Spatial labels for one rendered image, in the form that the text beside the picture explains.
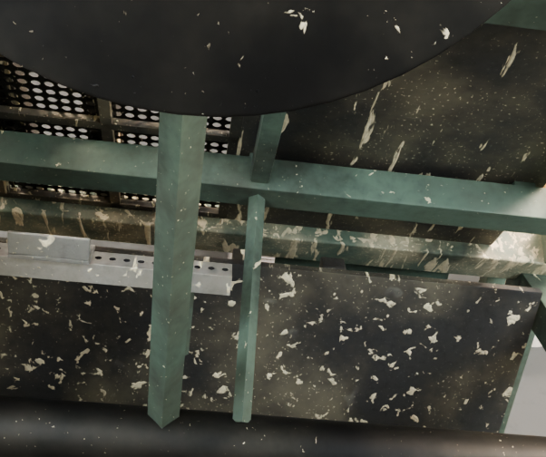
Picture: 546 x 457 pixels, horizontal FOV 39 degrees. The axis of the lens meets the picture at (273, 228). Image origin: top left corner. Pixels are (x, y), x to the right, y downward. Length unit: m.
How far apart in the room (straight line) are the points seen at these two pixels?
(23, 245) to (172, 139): 0.49
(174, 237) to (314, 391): 1.04
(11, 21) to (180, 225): 0.41
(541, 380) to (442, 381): 1.24
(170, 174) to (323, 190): 0.69
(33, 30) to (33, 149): 0.91
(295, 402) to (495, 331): 0.54
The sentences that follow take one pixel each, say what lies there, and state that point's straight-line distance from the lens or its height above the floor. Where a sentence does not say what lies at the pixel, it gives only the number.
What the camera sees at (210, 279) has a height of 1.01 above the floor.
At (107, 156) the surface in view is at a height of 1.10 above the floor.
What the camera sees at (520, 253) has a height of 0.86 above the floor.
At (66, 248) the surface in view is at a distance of 1.40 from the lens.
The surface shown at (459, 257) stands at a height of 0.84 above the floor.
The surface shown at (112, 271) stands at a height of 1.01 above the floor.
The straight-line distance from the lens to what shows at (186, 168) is 1.03.
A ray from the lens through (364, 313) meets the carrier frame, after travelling 1.95.
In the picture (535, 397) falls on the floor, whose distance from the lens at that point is 3.20.
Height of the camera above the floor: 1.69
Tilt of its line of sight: 25 degrees down
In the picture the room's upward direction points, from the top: 8 degrees clockwise
